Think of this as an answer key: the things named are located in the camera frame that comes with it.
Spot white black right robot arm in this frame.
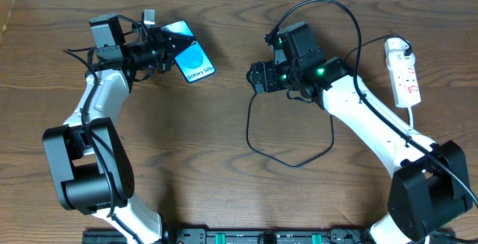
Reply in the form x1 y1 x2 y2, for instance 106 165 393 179
246 22 476 243

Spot black USB charging cable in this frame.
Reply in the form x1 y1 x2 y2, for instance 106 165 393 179
245 34 412 169

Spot black mounting rail base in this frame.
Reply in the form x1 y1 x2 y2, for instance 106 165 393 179
81 228 374 244

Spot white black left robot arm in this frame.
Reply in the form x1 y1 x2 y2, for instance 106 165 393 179
43 10 215 243

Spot blue Galaxy smartphone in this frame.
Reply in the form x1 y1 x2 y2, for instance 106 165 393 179
161 20 216 84

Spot black charger plug adapter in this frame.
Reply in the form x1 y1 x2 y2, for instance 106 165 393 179
404 46 412 57

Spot white power strip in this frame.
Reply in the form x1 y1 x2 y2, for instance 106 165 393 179
384 37 421 108

